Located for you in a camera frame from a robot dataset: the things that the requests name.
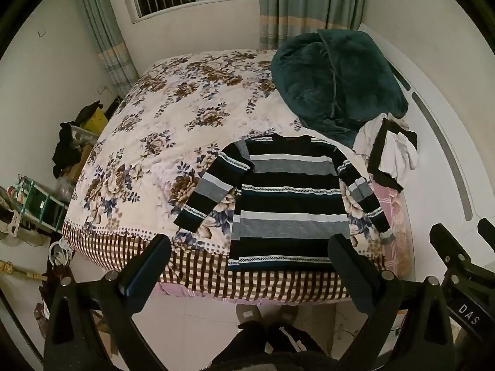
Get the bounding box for striped black grey sweater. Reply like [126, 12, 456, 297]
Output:
[174, 134, 393, 271]

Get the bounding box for black clothes pile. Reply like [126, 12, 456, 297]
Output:
[52, 122, 81, 178]

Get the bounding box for white bed headboard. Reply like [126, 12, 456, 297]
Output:
[360, 24, 494, 280]

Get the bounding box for pink bed sheet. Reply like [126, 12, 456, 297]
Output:
[372, 182, 414, 278]

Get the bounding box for wooden stick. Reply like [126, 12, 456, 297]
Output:
[0, 260, 48, 281]

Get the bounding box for white and black garment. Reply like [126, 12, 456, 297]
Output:
[352, 113, 419, 193]

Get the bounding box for green shelf rack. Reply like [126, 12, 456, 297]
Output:
[7, 176, 68, 235]

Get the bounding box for grey slippers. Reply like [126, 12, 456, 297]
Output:
[236, 304, 299, 324]

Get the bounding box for yellow box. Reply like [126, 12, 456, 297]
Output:
[82, 107, 108, 136]

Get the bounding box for dark green plush blanket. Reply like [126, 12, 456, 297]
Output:
[271, 29, 409, 147]

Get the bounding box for floral quilt bedspread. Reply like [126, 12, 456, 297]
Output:
[63, 49, 393, 303]

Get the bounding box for left grey-green curtain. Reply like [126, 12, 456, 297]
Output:
[78, 0, 138, 97]

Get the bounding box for grey-green curtain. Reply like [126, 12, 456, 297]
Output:
[78, 0, 138, 97]
[259, 0, 366, 49]

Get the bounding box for right grey-green curtain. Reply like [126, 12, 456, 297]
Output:
[259, 0, 366, 49]

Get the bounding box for white cable coil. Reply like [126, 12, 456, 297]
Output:
[48, 237, 75, 267]

